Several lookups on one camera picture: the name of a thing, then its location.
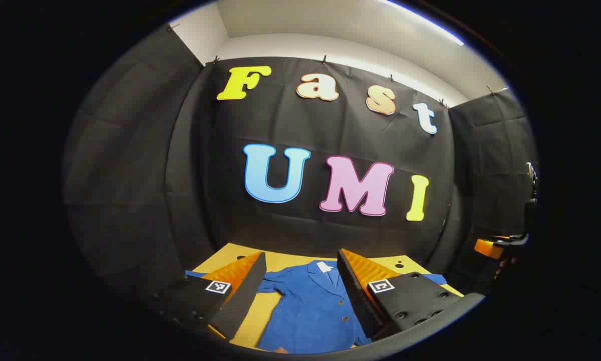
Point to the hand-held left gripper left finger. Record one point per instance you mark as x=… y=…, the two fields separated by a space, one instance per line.
x=245 y=293

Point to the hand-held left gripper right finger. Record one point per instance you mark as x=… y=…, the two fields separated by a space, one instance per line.
x=355 y=291

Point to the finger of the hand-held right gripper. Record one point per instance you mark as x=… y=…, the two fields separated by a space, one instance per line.
x=487 y=247

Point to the black backdrop cloth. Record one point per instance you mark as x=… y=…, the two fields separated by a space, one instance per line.
x=180 y=175

